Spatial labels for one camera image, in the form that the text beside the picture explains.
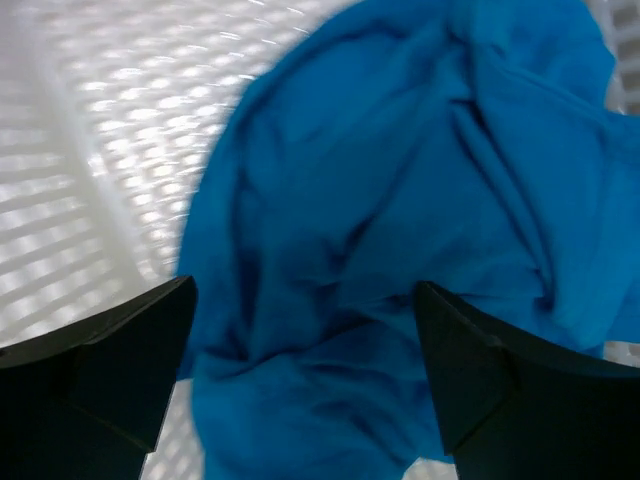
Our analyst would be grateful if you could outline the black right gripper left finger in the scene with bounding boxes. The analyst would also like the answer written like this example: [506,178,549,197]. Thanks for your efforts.
[1,276,197,480]

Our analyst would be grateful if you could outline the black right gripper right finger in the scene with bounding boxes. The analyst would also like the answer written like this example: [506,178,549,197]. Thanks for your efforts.
[414,282,639,480]

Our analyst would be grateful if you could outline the blue t-shirt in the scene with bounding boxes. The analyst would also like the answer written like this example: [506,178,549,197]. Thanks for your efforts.
[178,1,639,479]

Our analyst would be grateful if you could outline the white plastic mesh basket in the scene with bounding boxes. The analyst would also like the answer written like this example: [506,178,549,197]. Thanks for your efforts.
[1,1,639,479]

